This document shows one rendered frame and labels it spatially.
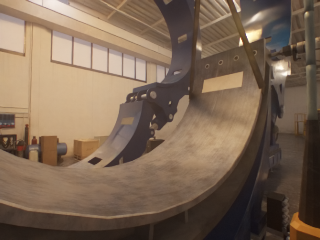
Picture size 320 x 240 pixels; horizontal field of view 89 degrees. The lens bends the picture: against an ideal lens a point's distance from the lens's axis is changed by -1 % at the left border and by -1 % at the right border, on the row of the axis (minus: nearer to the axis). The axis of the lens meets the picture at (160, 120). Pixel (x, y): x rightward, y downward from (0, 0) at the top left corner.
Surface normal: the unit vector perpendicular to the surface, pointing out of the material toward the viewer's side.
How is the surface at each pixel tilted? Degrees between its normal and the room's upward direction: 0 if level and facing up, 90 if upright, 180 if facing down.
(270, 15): 82
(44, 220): 90
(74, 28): 90
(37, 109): 90
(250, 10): 94
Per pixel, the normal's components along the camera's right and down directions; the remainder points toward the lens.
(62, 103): 0.70, -0.02
